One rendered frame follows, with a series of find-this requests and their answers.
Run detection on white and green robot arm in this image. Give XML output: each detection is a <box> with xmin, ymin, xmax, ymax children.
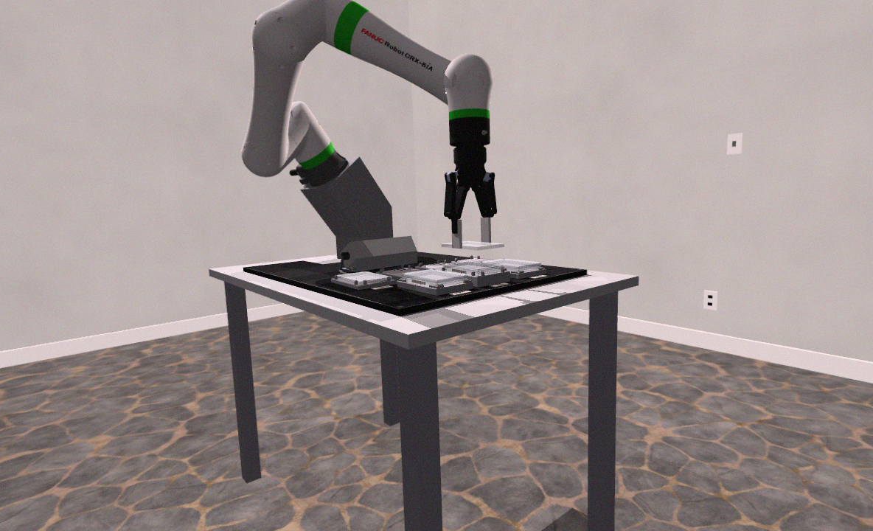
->
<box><xmin>241</xmin><ymin>0</ymin><xmax>493</xmax><ymax>187</ymax></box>

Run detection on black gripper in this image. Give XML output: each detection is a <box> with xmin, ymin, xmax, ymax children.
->
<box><xmin>444</xmin><ymin>146</ymin><xmax>497</xmax><ymax>249</ymax></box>

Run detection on grey operator panel with coloured buttons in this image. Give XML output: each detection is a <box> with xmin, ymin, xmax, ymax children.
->
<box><xmin>339</xmin><ymin>236</ymin><xmax>417</xmax><ymax>274</ymax></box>

